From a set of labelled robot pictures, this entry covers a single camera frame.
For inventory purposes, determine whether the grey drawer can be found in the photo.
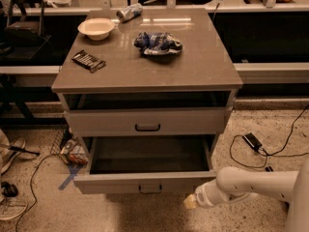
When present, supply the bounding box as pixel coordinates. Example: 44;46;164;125
73;135;215;194
64;107;232;136

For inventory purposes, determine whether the white bowl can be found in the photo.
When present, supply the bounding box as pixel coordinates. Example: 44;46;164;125
77;18;115;41

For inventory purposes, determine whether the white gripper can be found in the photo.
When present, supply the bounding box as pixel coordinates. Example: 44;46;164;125
183;180;226;210

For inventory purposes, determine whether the black chair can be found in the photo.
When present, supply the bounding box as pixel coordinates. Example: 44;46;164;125
1;0;51;62

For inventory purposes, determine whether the black power cable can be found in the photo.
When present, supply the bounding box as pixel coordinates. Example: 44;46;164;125
229;103;309;170

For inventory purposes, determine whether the dark chocolate bar wrapper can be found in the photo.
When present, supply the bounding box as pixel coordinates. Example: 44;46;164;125
71;50;105;73

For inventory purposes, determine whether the blue crumpled chip bag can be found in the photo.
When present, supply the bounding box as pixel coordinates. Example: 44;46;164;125
133;32;183;56

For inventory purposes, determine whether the white sandal shoe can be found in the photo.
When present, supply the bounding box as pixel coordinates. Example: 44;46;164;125
0;197;28;221

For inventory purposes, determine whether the black cable left floor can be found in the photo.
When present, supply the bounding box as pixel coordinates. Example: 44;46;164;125
14;153;62;232

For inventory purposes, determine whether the black power adapter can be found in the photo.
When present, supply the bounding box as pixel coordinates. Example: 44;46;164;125
242;133;262;152

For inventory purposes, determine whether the wire basket with snacks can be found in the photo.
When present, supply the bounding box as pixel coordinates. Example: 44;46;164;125
50;126;88;165

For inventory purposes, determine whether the silver soda can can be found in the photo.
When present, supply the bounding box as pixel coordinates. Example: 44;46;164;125
116;3;143;23

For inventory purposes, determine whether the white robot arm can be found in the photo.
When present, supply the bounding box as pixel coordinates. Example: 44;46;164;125
183;160;309;232

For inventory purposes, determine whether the black small floor object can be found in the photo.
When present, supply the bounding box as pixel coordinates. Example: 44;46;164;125
1;182;18;197

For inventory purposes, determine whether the white sneaker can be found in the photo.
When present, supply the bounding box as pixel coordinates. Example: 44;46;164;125
1;137;26;174

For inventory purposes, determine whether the grey drawer cabinet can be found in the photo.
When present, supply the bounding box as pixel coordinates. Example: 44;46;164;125
51;7;244;140

